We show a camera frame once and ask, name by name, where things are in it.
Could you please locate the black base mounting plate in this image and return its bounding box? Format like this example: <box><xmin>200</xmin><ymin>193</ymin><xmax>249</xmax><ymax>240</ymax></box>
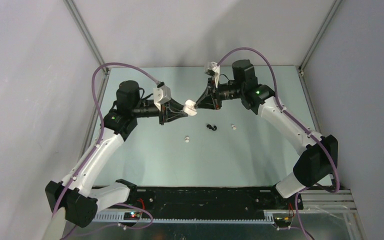
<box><xmin>117</xmin><ymin>179</ymin><xmax>296</xmax><ymax>222</ymax></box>

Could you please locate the aluminium frame post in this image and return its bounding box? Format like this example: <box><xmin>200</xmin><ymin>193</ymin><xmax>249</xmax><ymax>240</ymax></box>
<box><xmin>298</xmin><ymin>0</ymin><xmax>343</xmax><ymax>72</ymax></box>
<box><xmin>63</xmin><ymin>0</ymin><xmax>105</xmax><ymax>65</ymax></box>

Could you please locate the right aluminium frame post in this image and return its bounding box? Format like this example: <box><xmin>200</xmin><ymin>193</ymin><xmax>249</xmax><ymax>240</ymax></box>
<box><xmin>298</xmin><ymin>0</ymin><xmax>343</xmax><ymax>72</ymax></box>

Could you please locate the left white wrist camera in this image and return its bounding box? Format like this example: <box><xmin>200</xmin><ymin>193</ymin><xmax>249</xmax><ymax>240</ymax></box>
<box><xmin>152</xmin><ymin>82</ymin><xmax>172</xmax><ymax>111</ymax></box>

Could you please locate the left aluminium frame post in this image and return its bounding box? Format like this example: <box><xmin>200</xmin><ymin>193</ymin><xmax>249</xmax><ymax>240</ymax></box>
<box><xmin>63</xmin><ymin>0</ymin><xmax>105</xmax><ymax>65</ymax></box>

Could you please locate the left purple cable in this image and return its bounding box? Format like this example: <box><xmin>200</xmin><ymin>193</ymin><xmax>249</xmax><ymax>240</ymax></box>
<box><xmin>51</xmin><ymin>62</ymin><xmax>162</xmax><ymax>240</ymax></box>

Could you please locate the controller board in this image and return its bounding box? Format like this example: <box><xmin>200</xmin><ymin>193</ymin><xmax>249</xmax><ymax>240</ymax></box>
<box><xmin>273</xmin><ymin>216</ymin><xmax>293</xmax><ymax>229</ymax></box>
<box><xmin>123</xmin><ymin>211</ymin><xmax>142</xmax><ymax>221</ymax></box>

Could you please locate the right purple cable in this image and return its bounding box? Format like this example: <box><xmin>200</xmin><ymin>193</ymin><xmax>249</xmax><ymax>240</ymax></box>
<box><xmin>217</xmin><ymin>46</ymin><xmax>341</xmax><ymax>240</ymax></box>

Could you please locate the black earbud pair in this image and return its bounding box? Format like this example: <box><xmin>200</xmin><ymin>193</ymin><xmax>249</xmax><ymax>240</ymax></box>
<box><xmin>206</xmin><ymin>124</ymin><xmax>218</xmax><ymax>131</ymax></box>

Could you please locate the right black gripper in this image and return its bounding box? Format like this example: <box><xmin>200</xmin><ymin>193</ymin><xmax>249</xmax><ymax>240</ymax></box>
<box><xmin>194</xmin><ymin>76</ymin><xmax>244</xmax><ymax>111</ymax></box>

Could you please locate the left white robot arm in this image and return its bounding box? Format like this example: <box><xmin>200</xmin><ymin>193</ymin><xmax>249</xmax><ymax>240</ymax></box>
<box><xmin>45</xmin><ymin>80</ymin><xmax>197</xmax><ymax>228</ymax></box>

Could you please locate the left controller board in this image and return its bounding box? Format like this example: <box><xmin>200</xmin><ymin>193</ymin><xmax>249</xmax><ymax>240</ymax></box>
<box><xmin>123</xmin><ymin>211</ymin><xmax>142</xmax><ymax>221</ymax></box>

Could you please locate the purple cable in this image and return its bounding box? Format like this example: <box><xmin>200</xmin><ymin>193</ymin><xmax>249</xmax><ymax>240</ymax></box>
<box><xmin>51</xmin><ymin>62</ymin><xmax>162</xmax><ymax>240</ymax></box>
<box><xmin>217</xmin><ymin>46</ymin><xmax>341</xmax><ymax>240</ymax></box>

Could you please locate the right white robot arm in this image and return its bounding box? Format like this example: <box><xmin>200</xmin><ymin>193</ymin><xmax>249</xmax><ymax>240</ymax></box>
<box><xmin>193</xmin><ymin>59</ymin><xmax>338</xmax><ymax>209</ymax></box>

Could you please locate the right controller board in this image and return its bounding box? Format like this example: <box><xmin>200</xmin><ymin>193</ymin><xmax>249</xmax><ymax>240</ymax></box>
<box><xmin>273</xmin><ymin>216</ymin><xmax>293</xmax><ymax>229</ymax></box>

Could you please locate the white earbud charging case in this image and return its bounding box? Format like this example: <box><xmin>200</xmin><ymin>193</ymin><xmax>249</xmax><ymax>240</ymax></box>
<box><xmin>182</xmin><ymin>99</ymin><xmax>198</xmax><ymax>117</ymax></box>

